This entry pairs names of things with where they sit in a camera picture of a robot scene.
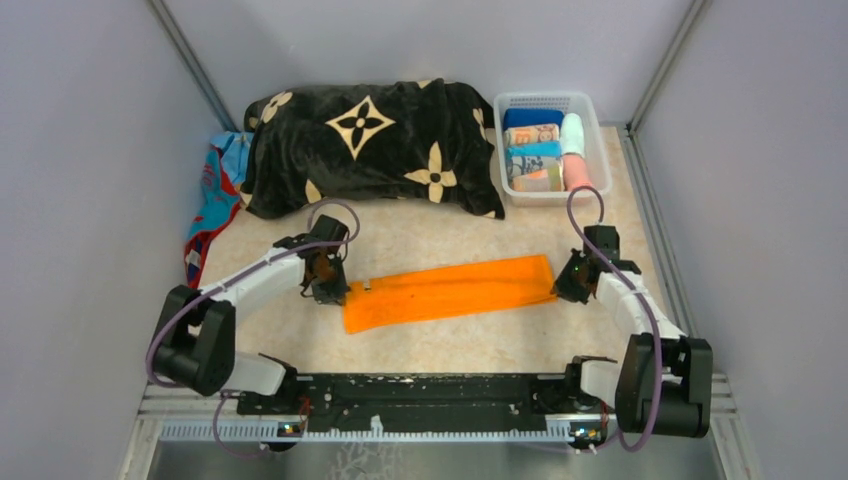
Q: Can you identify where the dark blue rolled towel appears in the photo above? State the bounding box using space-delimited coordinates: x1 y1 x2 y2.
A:
502 108 565 130

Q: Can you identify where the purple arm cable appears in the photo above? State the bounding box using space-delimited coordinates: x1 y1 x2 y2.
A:
144 198 362 460
566 185 665 455

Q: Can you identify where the white slotted cable duct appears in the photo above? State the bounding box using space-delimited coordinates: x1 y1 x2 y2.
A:
160 421 586 443

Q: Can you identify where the beige orange rolled towel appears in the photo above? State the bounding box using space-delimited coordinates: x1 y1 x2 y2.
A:
503 123 560 147

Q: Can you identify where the white plastic basket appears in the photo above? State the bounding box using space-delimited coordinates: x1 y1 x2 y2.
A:
494 91 613 207

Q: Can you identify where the orange green rolled towel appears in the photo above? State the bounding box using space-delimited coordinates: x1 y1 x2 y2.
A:
511 165 565 193

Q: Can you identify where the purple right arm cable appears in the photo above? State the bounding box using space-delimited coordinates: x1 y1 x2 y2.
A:
566 185 665 455

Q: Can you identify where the pink panda towel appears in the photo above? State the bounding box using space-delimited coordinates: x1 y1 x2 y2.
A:
562 153 594 192

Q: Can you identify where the black floral blanket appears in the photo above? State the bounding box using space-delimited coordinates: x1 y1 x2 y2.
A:
241 78 505 220

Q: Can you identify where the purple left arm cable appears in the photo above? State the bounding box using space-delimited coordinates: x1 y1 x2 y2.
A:
144 198 362 460

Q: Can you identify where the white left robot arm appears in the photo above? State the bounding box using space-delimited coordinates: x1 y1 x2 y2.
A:
145 215 360 414

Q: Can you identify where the mint white rolled towel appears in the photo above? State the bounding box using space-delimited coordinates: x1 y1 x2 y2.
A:
559 113 585 157

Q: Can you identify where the grey patterned rolled towel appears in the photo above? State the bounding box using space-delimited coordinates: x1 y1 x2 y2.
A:
505 155 561 179

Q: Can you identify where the red blue patterned towel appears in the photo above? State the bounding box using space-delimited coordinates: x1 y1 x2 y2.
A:
184 132 253 288

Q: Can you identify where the light blue rolled towel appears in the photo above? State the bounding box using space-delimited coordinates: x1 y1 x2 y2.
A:
505 141 562 158

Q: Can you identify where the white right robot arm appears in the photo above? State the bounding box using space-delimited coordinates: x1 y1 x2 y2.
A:
552 225 713 438

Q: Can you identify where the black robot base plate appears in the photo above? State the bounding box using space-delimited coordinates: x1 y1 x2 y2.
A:
237 373 611 433

